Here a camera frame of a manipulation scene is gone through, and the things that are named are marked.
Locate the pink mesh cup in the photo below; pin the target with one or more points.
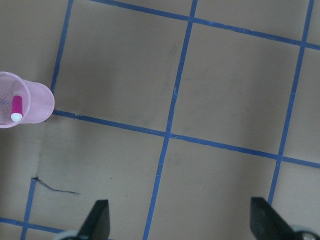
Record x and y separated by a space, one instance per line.
37 100

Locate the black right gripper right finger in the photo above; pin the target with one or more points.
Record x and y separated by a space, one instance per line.
266 223

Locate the pink highlighter pen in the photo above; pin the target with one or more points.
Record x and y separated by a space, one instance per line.
16 108

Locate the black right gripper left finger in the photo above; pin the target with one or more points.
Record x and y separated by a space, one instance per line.
97 224

